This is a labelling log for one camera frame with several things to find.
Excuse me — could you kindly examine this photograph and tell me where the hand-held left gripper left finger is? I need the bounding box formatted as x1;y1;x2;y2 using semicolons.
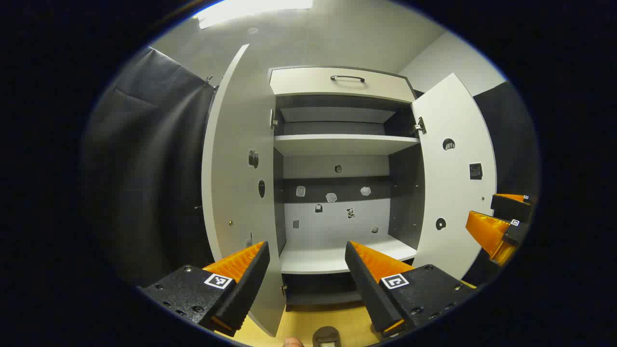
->
140;241;270;337

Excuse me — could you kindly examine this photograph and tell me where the white cabinet shelf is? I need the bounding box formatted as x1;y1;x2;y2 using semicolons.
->
274;134;421;156

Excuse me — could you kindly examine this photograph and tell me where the white shoe cabinet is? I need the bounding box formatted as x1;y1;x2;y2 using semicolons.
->
268;66;426;311

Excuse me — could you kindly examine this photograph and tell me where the black backdrop cloth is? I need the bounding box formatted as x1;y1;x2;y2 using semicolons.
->
472;81;539;287
81;46;217;287

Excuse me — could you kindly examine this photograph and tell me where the brown fuzzy shoe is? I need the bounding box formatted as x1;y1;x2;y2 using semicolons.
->
312;326;341;347

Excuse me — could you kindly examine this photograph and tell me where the white door with headphone sticker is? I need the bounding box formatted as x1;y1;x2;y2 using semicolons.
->
411;72;498;281

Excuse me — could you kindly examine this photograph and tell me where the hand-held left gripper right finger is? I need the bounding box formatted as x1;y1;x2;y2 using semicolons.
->
345;240;478;338

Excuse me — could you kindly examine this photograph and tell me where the white door with camera sticker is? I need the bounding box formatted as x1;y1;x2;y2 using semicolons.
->
201;43;287;338

